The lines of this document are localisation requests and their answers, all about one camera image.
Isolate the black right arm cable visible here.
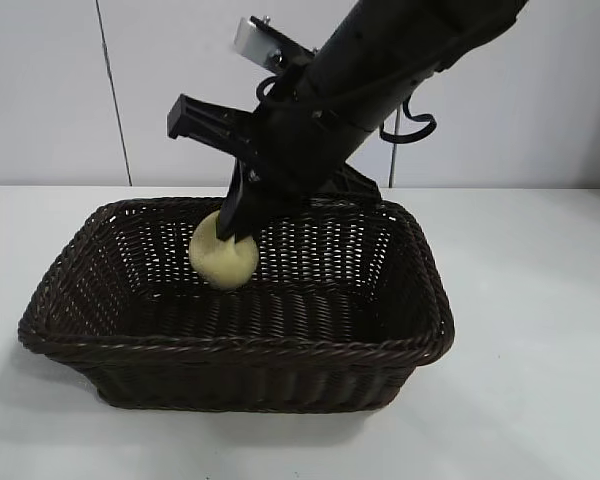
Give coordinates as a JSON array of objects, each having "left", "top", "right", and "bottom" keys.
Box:
[{"left": 378, "top": 89, "right": 439, "bottom": 146}]

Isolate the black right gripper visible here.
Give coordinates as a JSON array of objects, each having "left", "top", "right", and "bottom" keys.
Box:
[{"left": 167, "top": 64, "right": 386, "bottom": 244}]

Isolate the dark brown wicker basket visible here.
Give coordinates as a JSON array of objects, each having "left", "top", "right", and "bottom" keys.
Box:
[{"left": 17, "top": 196, "right": 455, "bottom": 415}]

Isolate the pale yellow egg yolk pastry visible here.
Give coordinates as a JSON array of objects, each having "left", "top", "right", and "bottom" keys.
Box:
[{"left": 188, "top": 209, "right": 260, "bottom": 292}]

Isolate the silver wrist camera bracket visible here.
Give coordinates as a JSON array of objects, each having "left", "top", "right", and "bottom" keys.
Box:
[{"left": 233, "top": 14, "right": 317, "bottom": 71}]

